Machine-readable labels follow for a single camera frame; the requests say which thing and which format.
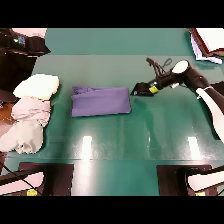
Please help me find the purple shirt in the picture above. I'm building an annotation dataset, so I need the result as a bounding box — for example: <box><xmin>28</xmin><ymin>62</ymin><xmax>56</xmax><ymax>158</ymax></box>
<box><xmin>70</xmin><ymin>85</ymin><xmax>132</xmax><ymax>118</ymax></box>

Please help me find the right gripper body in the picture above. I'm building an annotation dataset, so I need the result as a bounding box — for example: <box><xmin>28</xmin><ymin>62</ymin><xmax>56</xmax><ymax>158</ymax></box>
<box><xmin>130</xmin><ymin>79</ymin><xmax>162</xmax><ymax>98</ymax></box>

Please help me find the white folded garment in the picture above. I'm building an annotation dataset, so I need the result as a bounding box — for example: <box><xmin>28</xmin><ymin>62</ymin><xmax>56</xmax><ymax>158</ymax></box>
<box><xmin>195</xmin><ymin>27</ymin><xmax>224</xmax><ymax>55</ymax></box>

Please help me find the pale pink garment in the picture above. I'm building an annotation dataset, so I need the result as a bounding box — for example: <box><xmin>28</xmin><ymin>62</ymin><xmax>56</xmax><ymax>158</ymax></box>
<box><xmin>10</xmin><ymin>96</ymin><xmax>52</xmax><ymax>128</ymax></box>

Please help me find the lavender garment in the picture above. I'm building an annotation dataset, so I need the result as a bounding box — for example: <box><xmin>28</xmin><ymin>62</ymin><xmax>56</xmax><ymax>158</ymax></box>
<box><xmin>190</xmin><ymin>32</ymin><xmax>224</xmax><ymax>65</ymax></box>

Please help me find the cream garment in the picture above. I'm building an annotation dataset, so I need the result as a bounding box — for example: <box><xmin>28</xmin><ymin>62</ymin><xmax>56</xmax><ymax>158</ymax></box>
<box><xmin>12</xmin><ymin>73</ymin><xmax>61</xmax><ymax>101</ymax></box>

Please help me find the dark red garment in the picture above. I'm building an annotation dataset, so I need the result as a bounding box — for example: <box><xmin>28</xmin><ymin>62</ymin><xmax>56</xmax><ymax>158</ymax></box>
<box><xmin>189</xmin><ymin>27</ymin><xmax>224</xmax><ymax>58</ymax></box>

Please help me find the black cable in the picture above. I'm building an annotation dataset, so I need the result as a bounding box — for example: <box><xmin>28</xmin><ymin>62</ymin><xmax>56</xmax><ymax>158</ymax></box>
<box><xmin>0</xmin><ymin>163</ymin><xmax>44</xmax><ymax>197</ymax></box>
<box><xmin>161</xmin><ymin>57</ymin><xmax>174</xmax><ymax>69</ymax></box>

